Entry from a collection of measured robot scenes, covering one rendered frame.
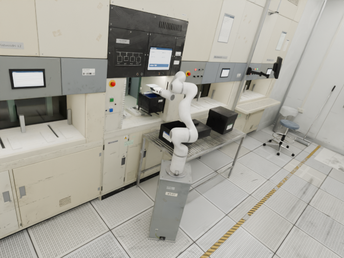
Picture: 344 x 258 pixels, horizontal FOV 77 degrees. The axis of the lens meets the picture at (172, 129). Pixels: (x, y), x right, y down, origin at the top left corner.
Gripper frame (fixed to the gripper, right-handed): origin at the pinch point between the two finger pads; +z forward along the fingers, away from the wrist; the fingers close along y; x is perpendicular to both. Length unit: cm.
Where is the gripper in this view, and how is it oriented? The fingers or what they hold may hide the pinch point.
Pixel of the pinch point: (152, 87)
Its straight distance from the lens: 243.5
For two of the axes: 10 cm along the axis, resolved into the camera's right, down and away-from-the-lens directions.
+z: -6.8, -4.3, 6.0
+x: 1.8, -8.9, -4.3
